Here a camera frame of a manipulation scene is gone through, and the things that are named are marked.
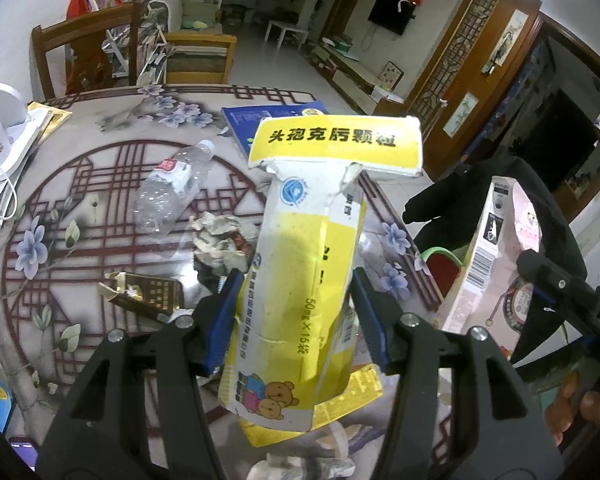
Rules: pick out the white rack with books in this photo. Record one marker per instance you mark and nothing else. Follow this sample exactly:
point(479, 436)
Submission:
point(150, 55)

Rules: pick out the wooden sofa with cushions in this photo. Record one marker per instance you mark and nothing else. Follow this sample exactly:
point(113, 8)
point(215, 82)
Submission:
point(200, 45)

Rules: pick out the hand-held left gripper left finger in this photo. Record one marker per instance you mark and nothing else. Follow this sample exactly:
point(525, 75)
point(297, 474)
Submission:
point(225, 321)

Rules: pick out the small white table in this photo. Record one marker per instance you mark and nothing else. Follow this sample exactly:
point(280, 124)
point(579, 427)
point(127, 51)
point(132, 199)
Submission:
point(287, 30)

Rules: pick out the wooden lattice partition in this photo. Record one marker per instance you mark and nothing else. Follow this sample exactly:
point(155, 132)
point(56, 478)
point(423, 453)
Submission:
point(455, 60)

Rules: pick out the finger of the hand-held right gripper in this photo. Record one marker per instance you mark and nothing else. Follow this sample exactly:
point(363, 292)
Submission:
point(550, 275)

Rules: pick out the white television cabinet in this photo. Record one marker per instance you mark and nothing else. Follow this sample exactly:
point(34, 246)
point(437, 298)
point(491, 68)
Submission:
point(352, 77)

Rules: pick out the orange fruit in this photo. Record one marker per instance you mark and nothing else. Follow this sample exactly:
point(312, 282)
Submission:
point(562, 422)
point(597, 407)

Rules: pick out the pink carton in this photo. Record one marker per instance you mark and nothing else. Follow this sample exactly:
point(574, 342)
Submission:
point(480, 240)

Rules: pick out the wall television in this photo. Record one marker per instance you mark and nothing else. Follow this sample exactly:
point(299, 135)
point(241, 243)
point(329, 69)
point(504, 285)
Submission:
point(389, 14)

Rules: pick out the blue book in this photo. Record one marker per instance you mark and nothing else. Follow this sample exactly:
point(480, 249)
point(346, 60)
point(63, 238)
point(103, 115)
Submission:
point(245, 125)

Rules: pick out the tall scroll picture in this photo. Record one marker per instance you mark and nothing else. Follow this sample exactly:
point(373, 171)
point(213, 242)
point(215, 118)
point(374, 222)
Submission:
point(507, 37)

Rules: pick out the framed picture on cabinet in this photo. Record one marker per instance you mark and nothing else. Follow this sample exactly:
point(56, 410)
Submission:
point(391, 77)

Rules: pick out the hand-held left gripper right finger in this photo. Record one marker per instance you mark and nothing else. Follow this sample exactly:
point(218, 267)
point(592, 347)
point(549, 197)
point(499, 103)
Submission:
point(372, 326)

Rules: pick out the red bin with green rim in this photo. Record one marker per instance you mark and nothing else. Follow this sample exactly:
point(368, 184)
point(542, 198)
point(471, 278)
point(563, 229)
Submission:
point(442, 270)

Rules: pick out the clear plastic bottle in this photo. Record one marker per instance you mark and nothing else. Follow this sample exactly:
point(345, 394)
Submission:
point(167, 185)

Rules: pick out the yellow envelope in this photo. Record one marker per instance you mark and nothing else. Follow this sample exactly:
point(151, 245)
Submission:
point(50, 117)

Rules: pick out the white table appliance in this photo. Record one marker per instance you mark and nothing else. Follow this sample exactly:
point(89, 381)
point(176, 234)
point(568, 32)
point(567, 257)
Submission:
point(2, 110)

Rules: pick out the small flower picture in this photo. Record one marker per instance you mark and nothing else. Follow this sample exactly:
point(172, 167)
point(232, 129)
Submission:
point(461, 112)

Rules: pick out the wooden chair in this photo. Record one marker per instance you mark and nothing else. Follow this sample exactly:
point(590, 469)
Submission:
point(85, 55)

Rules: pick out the crumpled white paper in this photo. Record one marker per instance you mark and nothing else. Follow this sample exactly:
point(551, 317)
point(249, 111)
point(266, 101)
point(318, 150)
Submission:
point(300, 465)

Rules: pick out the smartphone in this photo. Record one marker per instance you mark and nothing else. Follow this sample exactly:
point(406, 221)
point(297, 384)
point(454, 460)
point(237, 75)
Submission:
point(22, 457)

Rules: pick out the newspaper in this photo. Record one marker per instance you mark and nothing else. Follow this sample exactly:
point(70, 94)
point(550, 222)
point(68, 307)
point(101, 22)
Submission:
point(220, 240)

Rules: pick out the black jacket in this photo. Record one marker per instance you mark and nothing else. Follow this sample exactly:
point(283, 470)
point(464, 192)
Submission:
point(450, 210)

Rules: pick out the brown cigarette box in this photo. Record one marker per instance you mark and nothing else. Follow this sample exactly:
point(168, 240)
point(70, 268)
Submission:
point(150, 295)

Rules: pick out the yellow medicine box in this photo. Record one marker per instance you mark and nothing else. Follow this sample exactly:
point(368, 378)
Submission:
point(300, 240)

